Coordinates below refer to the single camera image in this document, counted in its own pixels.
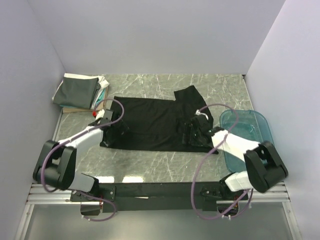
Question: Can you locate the black base beam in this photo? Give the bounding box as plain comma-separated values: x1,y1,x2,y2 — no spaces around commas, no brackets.
69,182,250,216

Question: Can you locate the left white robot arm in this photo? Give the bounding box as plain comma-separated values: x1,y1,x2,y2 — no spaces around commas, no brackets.
32,109,129,201

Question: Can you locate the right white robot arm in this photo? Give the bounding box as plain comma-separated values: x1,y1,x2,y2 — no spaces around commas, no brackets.
182,114,289,200

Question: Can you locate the black t shirt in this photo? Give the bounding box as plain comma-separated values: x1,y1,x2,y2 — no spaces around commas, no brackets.
109,85,212,153

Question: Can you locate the aluminium rail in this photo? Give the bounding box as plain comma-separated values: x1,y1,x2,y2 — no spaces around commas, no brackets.
26,182,291,205

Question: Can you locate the teal folded shirt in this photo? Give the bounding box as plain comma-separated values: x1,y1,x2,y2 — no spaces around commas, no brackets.
94,89,106,106

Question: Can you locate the white folded shirt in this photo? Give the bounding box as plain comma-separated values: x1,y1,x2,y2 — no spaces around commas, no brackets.
52,73,110,109

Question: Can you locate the teal plastic bin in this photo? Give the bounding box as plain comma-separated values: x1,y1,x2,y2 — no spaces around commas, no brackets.
219,109,275,173

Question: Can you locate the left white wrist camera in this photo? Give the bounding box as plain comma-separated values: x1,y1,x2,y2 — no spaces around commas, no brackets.
92,109,105,120

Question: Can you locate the dark green folded shirt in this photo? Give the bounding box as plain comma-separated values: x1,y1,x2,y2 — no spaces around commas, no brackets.
52,77,100,109

